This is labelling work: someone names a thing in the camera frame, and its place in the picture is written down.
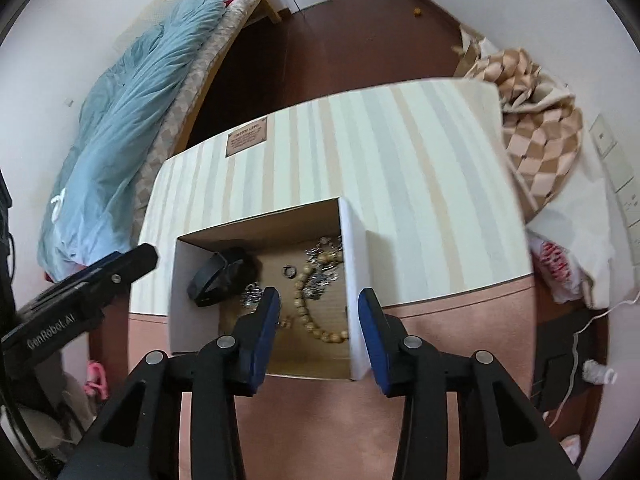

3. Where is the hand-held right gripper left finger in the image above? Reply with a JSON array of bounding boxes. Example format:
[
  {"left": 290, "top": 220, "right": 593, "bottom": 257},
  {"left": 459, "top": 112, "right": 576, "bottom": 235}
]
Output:
[{"left": 59, "top": 287, "right": 281, "bottom": 480}]

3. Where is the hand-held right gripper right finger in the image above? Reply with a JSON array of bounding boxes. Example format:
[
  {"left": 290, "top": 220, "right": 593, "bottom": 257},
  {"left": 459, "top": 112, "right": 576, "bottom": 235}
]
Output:
[{"left": 358, "top": 288, "right": 582, "bottom": 480}]

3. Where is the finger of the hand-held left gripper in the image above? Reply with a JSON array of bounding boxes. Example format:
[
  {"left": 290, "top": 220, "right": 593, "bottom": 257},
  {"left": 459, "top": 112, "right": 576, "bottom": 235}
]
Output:
[{"left": 54, "top": 243, "right": 160, "bottom": 307}]

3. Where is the chunky silver chain bracelet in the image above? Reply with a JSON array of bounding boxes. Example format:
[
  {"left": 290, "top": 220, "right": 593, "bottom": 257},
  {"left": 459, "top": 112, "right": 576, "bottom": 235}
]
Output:
[{"left": 239, "top": 283, "right": 264, "bottom": 312}]

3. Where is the wooden bead bracelet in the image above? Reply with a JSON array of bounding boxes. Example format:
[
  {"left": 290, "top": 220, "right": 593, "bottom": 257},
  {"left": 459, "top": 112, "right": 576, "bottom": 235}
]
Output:
[{"left": 279, "top": 236, "right": 352, "bottom": 347}]

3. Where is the white cardboard box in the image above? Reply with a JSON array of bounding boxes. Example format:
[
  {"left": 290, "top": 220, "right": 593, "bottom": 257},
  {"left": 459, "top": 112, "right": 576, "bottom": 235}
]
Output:
[{"left": 169, "top": 196, "right": 372, "bottom": 382}]

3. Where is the black bangle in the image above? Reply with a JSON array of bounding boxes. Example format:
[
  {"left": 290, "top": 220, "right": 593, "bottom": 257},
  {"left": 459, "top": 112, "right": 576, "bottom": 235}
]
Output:
[{"left": 187, "top": 248, "right": 252, "bottom": 309}]

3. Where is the silver coin bracelet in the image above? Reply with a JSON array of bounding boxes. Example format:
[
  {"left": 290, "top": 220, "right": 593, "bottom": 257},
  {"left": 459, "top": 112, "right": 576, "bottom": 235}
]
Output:
[{"left": 303, "top": 239, "right": 345, "bottom": 274}]

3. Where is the pink slipper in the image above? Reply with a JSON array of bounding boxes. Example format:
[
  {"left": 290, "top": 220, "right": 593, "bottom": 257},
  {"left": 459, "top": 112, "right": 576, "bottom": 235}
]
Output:
[{"left": 84, "top": 361, "right": 109, "bottom": 402}]

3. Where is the white paper scrap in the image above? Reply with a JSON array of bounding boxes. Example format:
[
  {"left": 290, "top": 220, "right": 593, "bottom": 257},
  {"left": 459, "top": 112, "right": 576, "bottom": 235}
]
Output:
[{"left": 49, "top": 186, "right": 69, "bottom": 222}]

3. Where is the light blue duvet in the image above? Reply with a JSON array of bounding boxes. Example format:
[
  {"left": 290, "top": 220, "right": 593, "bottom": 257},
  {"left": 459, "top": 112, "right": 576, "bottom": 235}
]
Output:
[{"left": 36, "top": 0, "right": 227, "bottom": 282}]

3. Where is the pink and striped table mat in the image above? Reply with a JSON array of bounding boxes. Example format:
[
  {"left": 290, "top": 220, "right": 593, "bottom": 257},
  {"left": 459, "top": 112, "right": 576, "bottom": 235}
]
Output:
[{"left": 127, "top": 77, "right": 538, "bottom": 480}]

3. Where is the red printed plastic bag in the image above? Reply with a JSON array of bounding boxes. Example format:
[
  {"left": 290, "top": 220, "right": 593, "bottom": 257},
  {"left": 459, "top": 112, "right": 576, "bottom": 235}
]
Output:
[{"left": 530, "top": 237, "right": 592, "bottom": 306}]

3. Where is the beige patterned mattress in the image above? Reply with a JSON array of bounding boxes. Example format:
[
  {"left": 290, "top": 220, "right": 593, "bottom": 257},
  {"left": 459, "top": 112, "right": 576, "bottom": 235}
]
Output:
[{"left": 131, "top": 0, "right": 263, "bottom": 221}]

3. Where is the crumpled white tissue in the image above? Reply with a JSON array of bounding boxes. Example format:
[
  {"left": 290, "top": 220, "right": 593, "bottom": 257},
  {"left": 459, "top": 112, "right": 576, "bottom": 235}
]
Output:
[{"left": 557, "top": 432, "right": 583, "bottom": 466}]

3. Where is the small white bottle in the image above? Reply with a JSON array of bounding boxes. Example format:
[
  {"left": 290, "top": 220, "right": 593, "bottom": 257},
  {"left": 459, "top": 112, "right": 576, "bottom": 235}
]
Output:
[{"left": 581, "top": 359, "right": 619, "bottom": 387}]

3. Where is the white cloth bag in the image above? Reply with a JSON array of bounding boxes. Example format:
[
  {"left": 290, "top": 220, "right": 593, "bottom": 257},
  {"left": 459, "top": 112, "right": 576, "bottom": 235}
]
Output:
[{"left": 524, "top": 157, "right": 618, "bottom": 311}]

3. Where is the brown checked blanket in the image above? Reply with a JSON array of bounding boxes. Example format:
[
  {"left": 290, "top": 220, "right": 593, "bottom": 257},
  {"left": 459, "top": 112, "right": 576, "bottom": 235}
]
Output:
[{"left": 451, "top": 24, "right": 585, "bottom": 217}]

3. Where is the white charging cable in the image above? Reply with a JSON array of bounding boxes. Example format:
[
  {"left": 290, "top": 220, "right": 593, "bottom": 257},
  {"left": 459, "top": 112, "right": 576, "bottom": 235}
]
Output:
[{"left": 544, "top": 287, "right": 640, "bottom": 417}]

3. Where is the wooden bed frame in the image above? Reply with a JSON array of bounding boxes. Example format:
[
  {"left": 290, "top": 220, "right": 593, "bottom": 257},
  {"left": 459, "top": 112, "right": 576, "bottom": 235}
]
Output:
[{"left": 240, "top": 0, "right": 283, "bottom": 26}]

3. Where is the white wall socket strip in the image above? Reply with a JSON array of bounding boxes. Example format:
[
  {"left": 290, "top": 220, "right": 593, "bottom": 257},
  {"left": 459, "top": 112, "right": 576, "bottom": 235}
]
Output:
[{"left": 589, "top": 114, "right": 640, "bottom": 243}]

